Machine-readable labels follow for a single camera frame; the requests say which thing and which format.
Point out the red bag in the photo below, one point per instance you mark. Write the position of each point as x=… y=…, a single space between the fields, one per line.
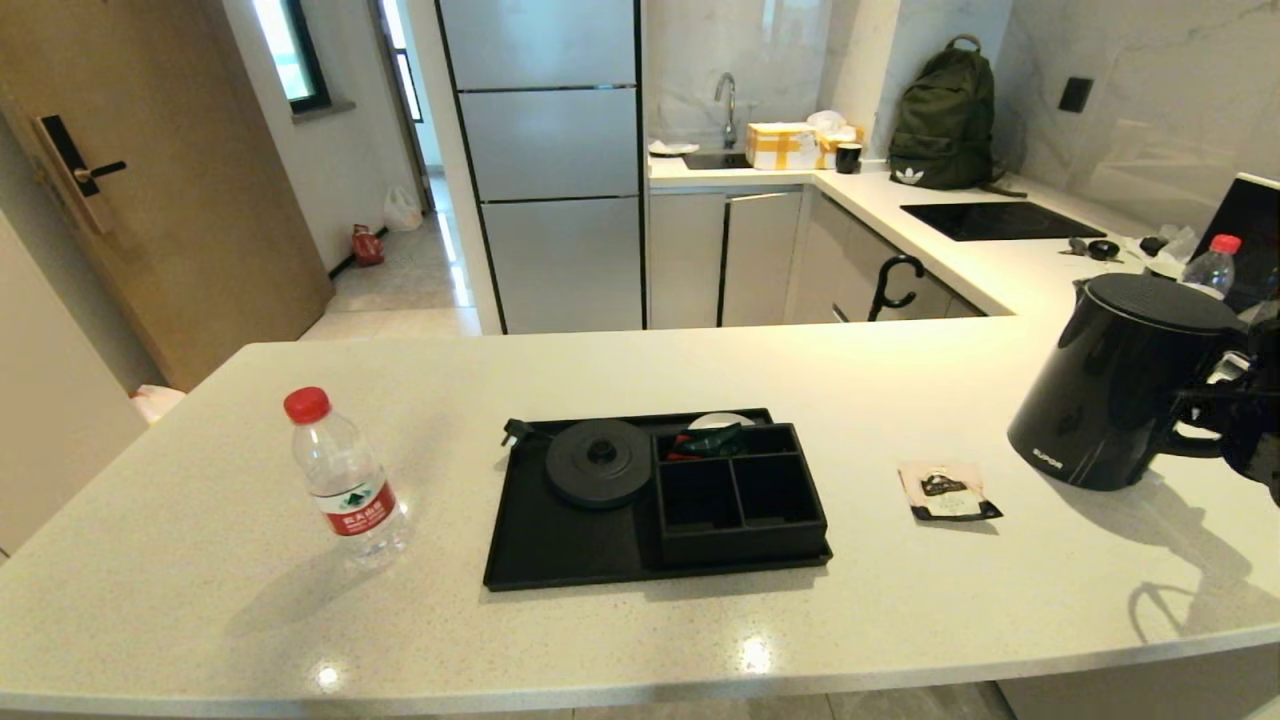
x=367 y=246

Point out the chrome sink faucet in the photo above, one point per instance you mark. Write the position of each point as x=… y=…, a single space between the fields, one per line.
x=728 y=110

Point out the crumpled white bag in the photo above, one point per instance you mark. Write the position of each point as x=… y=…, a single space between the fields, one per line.
x=827 y=122

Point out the silver refrigerator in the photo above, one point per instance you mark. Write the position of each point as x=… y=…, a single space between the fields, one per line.
x=545 y=140

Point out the dark framed window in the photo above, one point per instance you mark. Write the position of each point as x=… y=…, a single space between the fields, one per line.
x=305 y=50

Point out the black rectangular serving tray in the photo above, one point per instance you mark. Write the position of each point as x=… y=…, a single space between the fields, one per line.
x=560 y=550

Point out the wooden door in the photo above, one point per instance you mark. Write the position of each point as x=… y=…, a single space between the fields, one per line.
x=200 y=200

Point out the black key fob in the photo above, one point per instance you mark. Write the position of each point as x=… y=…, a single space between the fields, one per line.
x=1104 y=250

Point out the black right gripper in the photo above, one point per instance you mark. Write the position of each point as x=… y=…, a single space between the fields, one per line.
x=1260 y=440

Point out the green backpack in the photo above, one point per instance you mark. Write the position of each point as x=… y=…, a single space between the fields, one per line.
x=940 y=120

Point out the crumpled clear plastic wrap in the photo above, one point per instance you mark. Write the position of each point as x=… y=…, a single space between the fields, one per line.
x=1175 y=243

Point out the black mug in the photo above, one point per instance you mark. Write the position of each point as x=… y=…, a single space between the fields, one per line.
x=848 y=159

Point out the black electric kettle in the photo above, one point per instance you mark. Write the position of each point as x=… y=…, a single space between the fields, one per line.
x=1110 y=390

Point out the white box yellow tape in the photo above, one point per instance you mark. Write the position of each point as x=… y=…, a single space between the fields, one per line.
x=780 y=147

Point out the white framed black appliance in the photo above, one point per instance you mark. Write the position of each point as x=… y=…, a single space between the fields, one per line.
x=1255 y=215

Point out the dark kitchen sink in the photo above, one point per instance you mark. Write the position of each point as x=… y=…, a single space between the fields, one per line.
x=715 y=161

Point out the black power plug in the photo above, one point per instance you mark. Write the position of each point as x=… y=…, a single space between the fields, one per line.
x=515 y=432

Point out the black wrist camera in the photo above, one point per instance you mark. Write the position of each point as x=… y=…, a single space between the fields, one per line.
x=1262 y=350

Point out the black compartment organizer box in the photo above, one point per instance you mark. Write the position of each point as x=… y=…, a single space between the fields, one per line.
x=740 y=530

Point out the pink tea bag packet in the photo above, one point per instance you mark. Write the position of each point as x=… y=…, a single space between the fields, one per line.
x=948 y=495

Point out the grey cabinet door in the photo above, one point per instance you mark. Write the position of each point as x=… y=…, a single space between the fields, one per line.
x=760 y=260
x=685 y=260

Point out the clear water bottle red label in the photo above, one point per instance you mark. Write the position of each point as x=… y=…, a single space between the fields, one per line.
x=1212 y=270

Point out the black wall socket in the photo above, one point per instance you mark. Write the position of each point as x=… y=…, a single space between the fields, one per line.
x=1074 y=95

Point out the white plate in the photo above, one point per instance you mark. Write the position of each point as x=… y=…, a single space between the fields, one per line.
x=672 y=149

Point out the clear water bottle green logo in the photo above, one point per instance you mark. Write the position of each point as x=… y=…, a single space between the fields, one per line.
x=350 y=490

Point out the dark green red sachet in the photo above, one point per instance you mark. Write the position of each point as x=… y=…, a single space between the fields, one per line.
x=710 y=440

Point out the black induction cooktop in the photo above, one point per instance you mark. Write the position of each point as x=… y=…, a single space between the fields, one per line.
x=990 y=222

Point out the white plastic bag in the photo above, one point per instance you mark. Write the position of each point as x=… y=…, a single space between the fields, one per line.
x=402 y=210

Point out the black round kettle base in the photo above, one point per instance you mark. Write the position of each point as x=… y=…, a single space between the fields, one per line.
x=598 y=465

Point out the grey corner cabinet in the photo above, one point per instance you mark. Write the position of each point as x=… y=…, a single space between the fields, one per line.
x=835 y=270

